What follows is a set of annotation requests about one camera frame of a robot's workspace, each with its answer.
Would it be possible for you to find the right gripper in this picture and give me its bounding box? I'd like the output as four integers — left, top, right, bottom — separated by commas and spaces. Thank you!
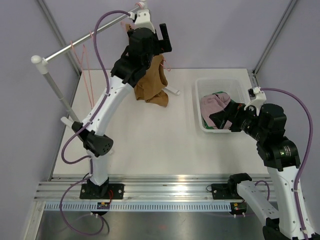
209, 100, 267, 141

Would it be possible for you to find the green tank top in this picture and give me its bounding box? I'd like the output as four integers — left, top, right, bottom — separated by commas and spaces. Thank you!
202, 91, 238, 131

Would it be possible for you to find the mauve tank top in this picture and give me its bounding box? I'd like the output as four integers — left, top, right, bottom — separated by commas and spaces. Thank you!
200, 92, 232, 130

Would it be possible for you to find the pink hanger of brown top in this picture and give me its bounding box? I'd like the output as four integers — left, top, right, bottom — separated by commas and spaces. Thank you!
120, 20, 172, 72

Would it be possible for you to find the brown tank top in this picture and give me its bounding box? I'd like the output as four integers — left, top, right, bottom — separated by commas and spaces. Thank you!
123, 23, 169, 108

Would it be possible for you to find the pink hanger of mauve top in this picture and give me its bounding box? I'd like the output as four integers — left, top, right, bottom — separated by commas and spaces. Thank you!
80, 43, 95, 109

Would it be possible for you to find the pink hanger of green top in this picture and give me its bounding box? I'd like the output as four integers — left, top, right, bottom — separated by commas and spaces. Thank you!
69, 40, 95, 108

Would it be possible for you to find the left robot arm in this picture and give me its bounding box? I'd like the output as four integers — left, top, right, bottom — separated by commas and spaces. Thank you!
72, 23, 172, 199

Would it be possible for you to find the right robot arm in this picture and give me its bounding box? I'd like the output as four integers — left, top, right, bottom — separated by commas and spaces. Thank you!
210, 102, 320, 240

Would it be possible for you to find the white plastic basket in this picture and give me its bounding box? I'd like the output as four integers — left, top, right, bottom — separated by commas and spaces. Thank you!
195, 77, 251, 134

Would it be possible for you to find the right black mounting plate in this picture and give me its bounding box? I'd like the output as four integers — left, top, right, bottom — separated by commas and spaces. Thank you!
205, 183, 244, 201

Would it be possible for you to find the black mounting plate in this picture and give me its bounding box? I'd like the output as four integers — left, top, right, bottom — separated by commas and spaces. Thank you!
79, 183, 125, 200
205, 183, 244, 201

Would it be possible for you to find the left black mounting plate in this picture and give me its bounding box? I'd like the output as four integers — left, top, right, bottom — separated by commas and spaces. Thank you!
79, 183, 125, 200

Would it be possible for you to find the clothes rack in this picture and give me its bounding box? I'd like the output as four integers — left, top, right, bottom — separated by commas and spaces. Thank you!
31, 6, 140, 137

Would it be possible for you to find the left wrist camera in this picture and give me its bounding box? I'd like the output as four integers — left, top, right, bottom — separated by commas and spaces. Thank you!
129, 8, 156, 34

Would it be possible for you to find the right frame post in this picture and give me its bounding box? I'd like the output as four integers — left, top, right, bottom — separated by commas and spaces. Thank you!
252, 0, 300, 77

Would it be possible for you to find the frame post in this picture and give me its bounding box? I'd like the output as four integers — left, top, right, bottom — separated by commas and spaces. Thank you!
252, 0, 300, 77
35, 0, 82, 77

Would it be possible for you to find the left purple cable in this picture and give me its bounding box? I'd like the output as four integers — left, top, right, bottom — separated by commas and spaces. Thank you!
59, 9, 133, 236

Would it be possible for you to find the left frame post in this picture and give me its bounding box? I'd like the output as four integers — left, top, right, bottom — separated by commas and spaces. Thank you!
35, 0, 82, 77

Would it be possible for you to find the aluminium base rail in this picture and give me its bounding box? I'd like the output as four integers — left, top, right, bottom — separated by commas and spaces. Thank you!
34, 174, 278, 201

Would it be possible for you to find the white slotted cable duct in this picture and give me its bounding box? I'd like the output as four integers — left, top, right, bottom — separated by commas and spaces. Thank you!
44, 201, 231, 212

